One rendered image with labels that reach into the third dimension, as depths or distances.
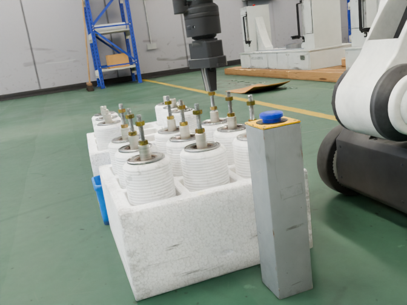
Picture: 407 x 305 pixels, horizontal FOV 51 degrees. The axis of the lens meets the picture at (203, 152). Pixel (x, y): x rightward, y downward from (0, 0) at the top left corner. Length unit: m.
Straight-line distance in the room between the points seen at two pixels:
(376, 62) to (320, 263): 0.41
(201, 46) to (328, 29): 3.25
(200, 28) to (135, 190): 0.45
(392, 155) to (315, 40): 3.26
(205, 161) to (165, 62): 6.52
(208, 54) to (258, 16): 4.43
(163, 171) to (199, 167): 0.07
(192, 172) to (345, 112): 0.32
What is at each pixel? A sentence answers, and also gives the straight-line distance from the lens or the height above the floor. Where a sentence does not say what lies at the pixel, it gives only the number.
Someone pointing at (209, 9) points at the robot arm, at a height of 0.53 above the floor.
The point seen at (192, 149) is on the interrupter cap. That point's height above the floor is 0.25.
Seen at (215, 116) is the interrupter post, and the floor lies 0.27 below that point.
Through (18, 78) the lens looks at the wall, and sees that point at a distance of 7.15.
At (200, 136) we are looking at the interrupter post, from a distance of 0.86.
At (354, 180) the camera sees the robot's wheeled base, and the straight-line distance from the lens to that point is 1.13.
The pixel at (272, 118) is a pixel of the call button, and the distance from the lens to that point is 0.72.
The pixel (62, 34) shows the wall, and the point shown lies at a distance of 7.13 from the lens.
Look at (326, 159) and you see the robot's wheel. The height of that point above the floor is 0.12.
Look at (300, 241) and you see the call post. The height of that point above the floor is 0.10.
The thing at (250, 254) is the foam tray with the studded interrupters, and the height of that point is 0.03.
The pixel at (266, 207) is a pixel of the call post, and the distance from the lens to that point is 0.75.
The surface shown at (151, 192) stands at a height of 0.20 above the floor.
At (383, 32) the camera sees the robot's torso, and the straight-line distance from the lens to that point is 0.97.
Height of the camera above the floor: 0.46
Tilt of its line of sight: 14 degrees down
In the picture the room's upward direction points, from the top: 8 degrees counter-clockwise
